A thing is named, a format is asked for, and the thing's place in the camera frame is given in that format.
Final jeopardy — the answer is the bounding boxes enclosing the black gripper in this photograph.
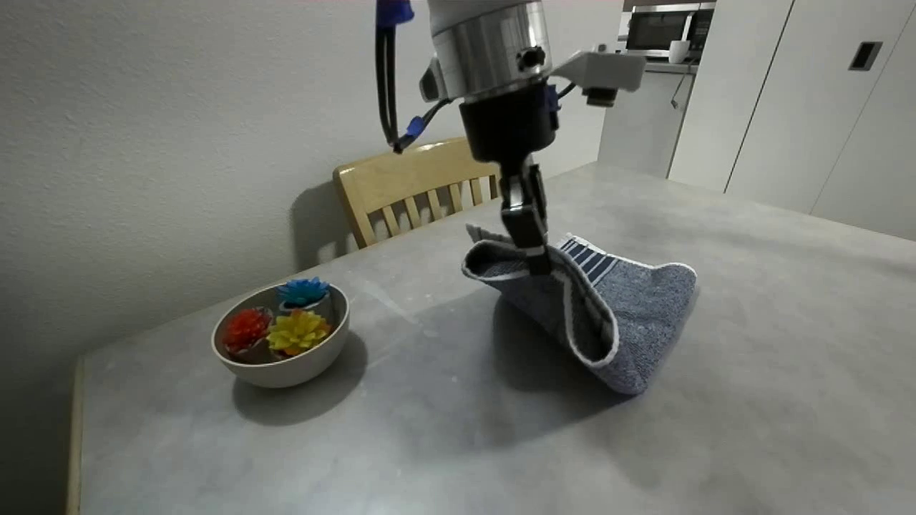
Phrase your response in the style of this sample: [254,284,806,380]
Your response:
[457,81,564,277]

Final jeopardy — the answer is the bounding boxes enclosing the grey towel with navy stripes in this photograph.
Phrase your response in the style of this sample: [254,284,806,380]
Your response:
[460,224,700,400]

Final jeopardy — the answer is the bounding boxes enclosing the wooden chair with short slats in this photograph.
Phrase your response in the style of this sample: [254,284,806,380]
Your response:
[333,138,503,251]

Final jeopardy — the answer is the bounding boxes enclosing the white counter unit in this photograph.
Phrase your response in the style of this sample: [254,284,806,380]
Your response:
[593,59,699,181]

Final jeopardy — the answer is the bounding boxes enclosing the blue flower toy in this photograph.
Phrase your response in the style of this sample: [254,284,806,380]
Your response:
[277,275,335,311]

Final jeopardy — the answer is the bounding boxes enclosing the yellow flower toy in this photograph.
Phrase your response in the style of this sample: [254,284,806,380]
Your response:
[262,310,335,358]

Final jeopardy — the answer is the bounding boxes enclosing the beige bowl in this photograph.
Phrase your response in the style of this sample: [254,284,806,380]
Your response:
[209,277,355,393]

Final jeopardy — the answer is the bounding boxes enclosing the red flower toy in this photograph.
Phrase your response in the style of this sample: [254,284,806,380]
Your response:
[221,307,271,353]

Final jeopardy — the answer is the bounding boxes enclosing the white cabinet doors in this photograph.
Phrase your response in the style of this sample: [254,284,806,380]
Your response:
[667,0,916,242]

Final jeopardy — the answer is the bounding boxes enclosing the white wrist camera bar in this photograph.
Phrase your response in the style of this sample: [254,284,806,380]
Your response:
[549,49,650,109]

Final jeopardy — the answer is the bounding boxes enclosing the black cable with blue connector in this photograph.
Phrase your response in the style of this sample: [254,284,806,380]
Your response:
[373,0,463,158]

